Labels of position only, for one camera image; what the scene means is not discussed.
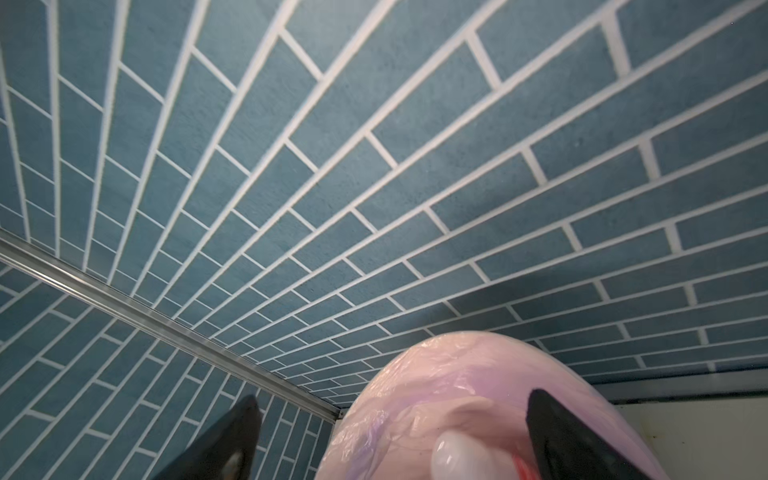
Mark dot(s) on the purple plastic bin liner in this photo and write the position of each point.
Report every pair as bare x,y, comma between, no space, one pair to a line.
477,384

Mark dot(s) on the clear bottle red label red cap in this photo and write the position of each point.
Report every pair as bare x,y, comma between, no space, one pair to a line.
457,456

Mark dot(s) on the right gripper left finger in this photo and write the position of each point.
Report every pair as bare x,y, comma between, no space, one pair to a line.
226,450

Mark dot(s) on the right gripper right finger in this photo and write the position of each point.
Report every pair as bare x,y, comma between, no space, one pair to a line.
567,448

